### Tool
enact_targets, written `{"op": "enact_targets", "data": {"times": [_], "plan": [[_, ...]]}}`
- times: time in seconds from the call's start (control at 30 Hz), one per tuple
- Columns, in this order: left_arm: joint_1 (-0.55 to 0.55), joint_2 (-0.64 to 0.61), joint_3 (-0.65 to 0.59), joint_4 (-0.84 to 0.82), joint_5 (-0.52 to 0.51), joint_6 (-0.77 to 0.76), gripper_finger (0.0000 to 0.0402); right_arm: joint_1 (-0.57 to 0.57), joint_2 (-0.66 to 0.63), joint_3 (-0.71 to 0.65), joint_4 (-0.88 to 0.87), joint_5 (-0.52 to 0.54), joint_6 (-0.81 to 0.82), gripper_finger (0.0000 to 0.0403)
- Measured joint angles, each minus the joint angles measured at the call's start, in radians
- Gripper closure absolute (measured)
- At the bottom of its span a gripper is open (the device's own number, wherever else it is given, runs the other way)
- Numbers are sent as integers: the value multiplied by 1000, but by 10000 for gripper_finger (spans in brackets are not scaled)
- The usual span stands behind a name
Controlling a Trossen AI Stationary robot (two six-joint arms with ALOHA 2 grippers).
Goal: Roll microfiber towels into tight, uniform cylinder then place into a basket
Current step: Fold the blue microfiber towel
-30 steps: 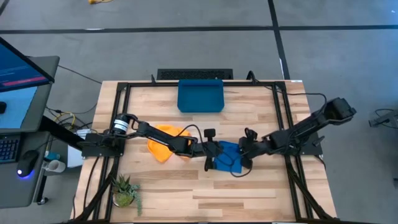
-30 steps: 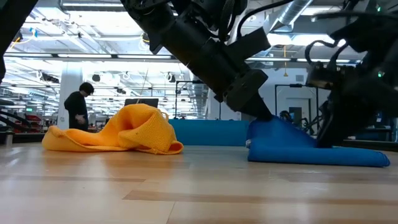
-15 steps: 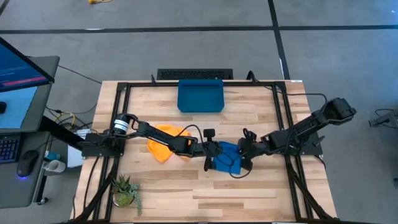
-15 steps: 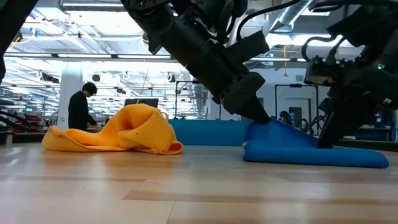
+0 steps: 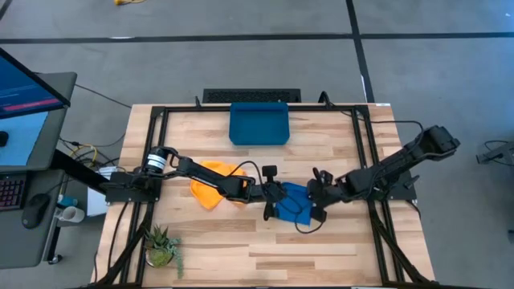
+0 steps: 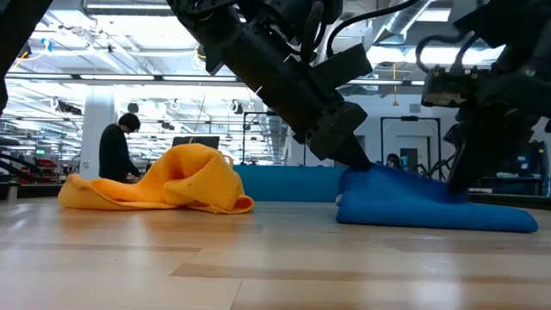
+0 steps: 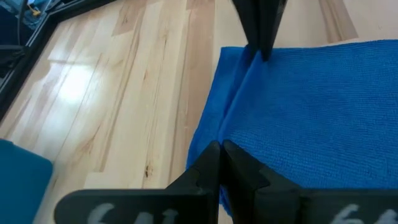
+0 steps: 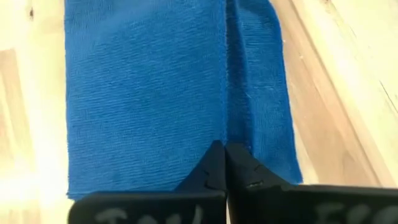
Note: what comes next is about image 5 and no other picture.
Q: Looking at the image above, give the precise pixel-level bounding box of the white mug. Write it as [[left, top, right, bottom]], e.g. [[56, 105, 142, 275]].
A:
[[54, 205, 86, 224]]

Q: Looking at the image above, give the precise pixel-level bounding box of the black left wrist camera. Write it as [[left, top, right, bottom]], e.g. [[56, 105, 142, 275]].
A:
[[261, 165, 279, 186]]

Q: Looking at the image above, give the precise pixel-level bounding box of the black floor cable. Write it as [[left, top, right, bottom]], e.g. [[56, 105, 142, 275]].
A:
[[74, 83, 133, 110]]

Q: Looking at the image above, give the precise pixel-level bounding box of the orange microfiber towel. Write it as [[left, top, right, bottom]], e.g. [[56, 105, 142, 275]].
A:
[[190, 160, 248, 211]]

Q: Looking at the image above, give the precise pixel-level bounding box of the black perforated panel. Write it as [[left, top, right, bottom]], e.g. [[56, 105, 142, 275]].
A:
[[202, 88, 303, 104]]

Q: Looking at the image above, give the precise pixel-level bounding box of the black keyboard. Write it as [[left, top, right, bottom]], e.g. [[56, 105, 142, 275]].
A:
[[0, 176, 27, 213]]

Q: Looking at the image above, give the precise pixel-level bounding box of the grey workstation cart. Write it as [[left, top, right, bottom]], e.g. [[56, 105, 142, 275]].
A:
[[0, 71, 78, 270]]

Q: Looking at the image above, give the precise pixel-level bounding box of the blue plastic basket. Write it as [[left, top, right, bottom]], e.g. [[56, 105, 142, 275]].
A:
[[228, 101, 291, 146]]

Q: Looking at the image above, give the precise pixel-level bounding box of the computer monitor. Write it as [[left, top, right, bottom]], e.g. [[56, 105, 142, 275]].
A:
[[0, 47, 72, 120]]

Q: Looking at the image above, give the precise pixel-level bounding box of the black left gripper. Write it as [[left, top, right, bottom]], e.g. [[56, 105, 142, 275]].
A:
[[256, 180, 290, 222]]

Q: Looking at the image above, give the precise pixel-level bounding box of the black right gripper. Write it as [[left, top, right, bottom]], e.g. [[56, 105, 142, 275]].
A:
[[306, 182, 342, 224]]

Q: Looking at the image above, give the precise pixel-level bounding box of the potted succulent plant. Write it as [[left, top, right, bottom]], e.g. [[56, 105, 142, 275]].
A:
[[143, 224, 186, 280]]

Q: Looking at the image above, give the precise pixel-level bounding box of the blue microfiber towel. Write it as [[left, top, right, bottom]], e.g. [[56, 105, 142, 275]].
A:
[[275, 181, 315, 226]]

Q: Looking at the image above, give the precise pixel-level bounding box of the black cart support bar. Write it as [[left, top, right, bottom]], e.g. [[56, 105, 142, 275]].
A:
[[51, 148, 116, 194]]

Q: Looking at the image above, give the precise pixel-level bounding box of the black aluminium table frame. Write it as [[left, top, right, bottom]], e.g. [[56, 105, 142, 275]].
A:
[[94, 91, 434, 289]]

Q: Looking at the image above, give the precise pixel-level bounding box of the black computer mouse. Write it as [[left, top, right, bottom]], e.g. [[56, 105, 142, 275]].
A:
[[21, 193, 52, 230]]

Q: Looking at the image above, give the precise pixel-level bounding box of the black right camera cable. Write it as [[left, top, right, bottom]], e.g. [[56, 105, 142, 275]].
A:
[[275, 194, 325, 235]]

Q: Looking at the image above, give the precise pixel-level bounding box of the white box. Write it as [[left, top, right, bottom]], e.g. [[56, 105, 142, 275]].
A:
[[86, 165, 118, 218]]

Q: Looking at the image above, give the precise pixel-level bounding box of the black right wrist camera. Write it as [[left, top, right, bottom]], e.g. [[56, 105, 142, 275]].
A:
[[312, 167, 335, 185]]

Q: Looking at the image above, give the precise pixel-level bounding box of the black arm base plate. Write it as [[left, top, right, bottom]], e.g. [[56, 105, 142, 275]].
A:
[[358, 168, 418, 201], [104, 171, 164, 204]]

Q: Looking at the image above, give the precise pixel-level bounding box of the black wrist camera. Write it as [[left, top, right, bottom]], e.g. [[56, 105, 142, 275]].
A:
[[312, 167, 335, 185], [261, 165, 279, 186]]

